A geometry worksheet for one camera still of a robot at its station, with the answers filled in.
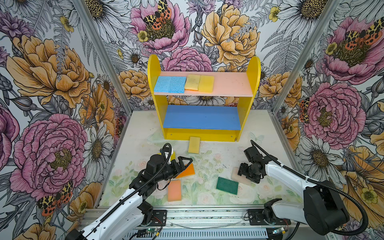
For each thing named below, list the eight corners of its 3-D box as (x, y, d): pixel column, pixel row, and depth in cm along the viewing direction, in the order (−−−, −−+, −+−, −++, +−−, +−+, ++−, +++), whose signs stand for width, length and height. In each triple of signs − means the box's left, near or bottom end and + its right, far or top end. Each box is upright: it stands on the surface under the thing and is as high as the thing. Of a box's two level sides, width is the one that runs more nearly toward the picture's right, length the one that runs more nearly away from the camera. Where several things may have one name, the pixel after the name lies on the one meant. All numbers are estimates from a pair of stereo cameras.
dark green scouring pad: (215, 188, 86) (216, 187, 84) (218, 177, 90) (218, 176, 88) (236, 194, 83) (237, 193, 82) (237, 183, 88) (238, 182, 86)
